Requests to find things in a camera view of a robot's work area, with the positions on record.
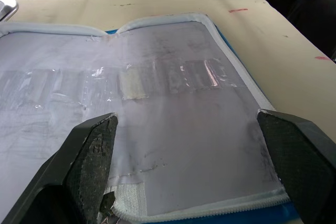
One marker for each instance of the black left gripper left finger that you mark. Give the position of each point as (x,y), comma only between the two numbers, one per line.
(86,161)

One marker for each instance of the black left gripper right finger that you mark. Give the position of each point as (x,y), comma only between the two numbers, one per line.
(299,155)

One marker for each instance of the bystander's dark clothed leg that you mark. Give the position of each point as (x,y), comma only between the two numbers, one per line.
(312,22)

